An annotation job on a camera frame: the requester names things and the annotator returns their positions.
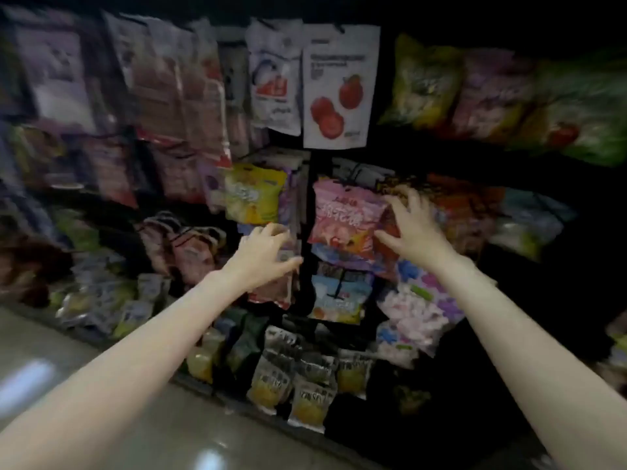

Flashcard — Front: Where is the orange snack bag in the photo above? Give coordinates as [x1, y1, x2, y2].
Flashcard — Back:
[426, 176, 496, 255]

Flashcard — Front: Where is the row of pink handle pouches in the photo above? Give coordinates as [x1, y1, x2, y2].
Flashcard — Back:
[135, 212, 229, 286]

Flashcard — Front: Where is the green marshmallow bag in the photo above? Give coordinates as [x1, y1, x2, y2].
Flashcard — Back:
[519, 55, 627, 167]

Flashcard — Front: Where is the pastel cube marshmallow bag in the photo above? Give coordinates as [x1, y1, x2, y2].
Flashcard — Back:
[377, 257, 468, 353]

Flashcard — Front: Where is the row of small yellow pouches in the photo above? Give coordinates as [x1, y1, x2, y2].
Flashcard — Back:
[186, 308, 378, 433]

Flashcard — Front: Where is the person's left hand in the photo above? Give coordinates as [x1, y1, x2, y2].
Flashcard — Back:
[220, 222, 305, 294]

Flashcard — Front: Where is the red sliced snack bag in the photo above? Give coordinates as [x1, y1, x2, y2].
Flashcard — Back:
[83, 136, 212, 206]

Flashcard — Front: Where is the colourful lollipop display stand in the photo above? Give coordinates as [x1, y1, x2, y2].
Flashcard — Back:
[596, 310, 627, 390]

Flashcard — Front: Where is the person's right forearm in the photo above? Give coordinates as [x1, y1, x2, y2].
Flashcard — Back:
[429, 251, 627, 470]

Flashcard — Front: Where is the pink marshmallow bag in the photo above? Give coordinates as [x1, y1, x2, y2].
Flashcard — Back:
[451, 48, 538, 143]

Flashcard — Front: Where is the White Rabbit candy bag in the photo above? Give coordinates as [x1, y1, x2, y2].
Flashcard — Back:
[245, 19, 305, 136]

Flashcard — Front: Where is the purple grape jelly bag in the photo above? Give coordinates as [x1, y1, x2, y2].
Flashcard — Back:
[277, 171, 307, 231]

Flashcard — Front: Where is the person's left forearm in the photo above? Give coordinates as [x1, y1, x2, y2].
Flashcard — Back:
[0, 269, 246, 470]

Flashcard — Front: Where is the white red fruit bag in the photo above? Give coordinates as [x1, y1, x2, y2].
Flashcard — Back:
[302, 24, 381, 151]
[331, 156, 395, 189]

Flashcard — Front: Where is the yellow marshmallow bag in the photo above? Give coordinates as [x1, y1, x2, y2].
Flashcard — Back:
[225, 163, 288, 226]
[382, 34, 466, 128]

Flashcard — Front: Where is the person's right hand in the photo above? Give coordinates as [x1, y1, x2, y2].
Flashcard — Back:
[374, 185, 457, 272]

